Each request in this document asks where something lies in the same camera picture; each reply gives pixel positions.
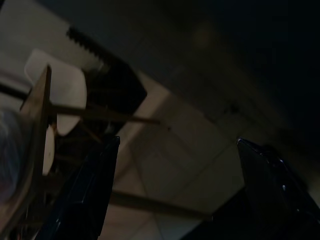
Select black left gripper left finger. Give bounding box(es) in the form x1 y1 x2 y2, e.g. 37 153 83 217
37 136 121 240

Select black floor mat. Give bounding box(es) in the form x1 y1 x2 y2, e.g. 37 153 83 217
179 187 253 240

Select white chair wooden legs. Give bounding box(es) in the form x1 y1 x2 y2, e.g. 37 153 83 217
19 48 161 176

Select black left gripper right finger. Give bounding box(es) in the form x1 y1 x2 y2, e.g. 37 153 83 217
236 138 320 240

